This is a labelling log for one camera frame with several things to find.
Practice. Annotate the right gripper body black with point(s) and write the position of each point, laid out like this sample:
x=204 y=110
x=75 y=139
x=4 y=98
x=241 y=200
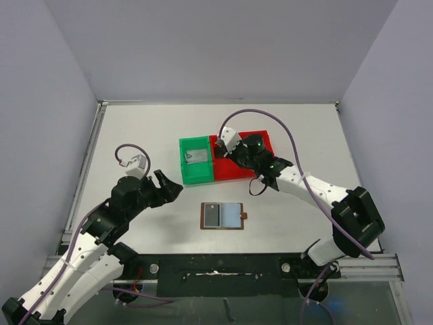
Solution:
x=226 y=152

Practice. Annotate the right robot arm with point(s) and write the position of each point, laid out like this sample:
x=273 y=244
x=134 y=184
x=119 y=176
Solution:
x=356 y=222

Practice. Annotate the red bin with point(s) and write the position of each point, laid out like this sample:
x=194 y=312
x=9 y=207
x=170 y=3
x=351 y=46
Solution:
x=223 y=168
x=267 y=135

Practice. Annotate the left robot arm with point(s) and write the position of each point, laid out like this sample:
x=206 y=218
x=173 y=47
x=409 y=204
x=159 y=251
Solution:
x=95 y=255

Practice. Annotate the silver card in bin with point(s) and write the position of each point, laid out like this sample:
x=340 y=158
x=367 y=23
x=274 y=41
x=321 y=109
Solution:
x=196 y=156

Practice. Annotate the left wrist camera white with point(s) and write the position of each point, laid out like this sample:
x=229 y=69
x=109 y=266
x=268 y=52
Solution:
x=135 y=166

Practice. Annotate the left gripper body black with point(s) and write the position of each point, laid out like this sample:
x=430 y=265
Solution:
x=155 y=189

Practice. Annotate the red middle bin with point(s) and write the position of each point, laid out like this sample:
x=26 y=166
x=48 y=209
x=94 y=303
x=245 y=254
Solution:
x=223 y=168

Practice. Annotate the green plastic bin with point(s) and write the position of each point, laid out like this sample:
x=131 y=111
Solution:
x=200 y=172

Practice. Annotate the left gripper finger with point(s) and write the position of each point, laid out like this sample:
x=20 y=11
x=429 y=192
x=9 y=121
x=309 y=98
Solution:
x=167 y=192
x=161 y=177

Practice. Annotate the red right bin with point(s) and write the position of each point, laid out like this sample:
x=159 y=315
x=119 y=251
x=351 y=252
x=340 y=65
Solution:
x=267 y=135

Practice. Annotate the brown leather card holder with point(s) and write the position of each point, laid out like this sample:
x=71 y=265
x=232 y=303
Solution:
x=232 y=215

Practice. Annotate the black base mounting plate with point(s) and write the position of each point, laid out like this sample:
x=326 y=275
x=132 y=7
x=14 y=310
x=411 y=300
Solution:
x=230 y=275

